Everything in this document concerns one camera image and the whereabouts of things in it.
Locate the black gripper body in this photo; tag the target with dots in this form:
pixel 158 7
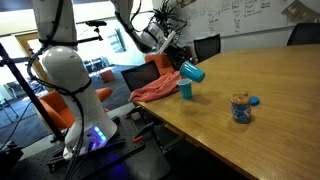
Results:
pixel 178 55

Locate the blue plastic cup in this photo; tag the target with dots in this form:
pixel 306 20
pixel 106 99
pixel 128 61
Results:
pixel 192 72
pixel 185 88

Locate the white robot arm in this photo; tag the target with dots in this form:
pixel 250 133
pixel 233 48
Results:
pixel 92 128

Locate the orange chair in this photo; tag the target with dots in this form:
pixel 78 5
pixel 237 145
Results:
pixel 162 62

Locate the orange cloth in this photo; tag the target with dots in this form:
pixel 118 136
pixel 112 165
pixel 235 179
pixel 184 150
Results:
pixel 164 86

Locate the black office chair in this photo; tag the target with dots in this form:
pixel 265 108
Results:
pixel 305 33
pixel 207 47

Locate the potted plant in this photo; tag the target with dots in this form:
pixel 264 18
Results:
pixel 167 17

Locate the black chair right side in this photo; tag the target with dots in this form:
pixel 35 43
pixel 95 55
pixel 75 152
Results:
pixel 140 76

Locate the whiteboard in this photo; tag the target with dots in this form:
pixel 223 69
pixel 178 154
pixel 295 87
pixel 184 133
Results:
pixel 232 17

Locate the blue jar lid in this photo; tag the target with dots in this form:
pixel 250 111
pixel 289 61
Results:
pixel 254 100

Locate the orange armchair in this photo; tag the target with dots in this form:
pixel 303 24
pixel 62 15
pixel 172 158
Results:
pixel 58 110

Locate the black tripod pole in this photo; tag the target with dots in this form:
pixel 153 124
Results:
pixel 6 60

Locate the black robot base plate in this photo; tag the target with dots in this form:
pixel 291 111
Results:
pixel 120 159

